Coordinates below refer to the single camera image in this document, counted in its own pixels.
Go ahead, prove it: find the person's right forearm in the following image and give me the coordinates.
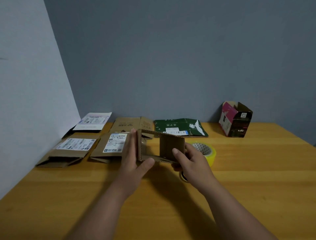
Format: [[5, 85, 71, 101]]
[[201, 180, 279, 240]]

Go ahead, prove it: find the yellow tape roll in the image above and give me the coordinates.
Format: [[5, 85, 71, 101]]
[[192, 141, 217, 167]]

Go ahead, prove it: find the brown carton with label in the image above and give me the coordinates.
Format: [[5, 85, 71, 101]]
[[89, 132, 131, 164]]

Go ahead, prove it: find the plain brown carton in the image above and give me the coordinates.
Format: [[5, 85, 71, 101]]
[[110, 116, 155, 134]]

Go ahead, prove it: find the pink and black carton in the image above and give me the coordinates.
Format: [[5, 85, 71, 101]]
[[218, 101, 253, 138]]

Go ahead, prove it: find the green box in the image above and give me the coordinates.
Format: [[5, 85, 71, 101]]
[[153, 118, 209, 138]]

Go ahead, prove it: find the person's left forearm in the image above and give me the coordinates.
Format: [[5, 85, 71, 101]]
[[66, 184, 131, 240]]

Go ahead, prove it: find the small brown cardboard box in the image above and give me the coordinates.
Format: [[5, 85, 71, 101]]
[[136, 128, 186, 164]]

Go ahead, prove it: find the black box white label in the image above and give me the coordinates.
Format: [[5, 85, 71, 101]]
[[62, 112, 112, 139]]

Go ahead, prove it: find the person's right hand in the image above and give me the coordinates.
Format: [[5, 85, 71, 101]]
[[171, 142, 218, 193]]

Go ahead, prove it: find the person's left hand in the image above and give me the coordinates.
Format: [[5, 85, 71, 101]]
[[116, 128, 155, 198]]

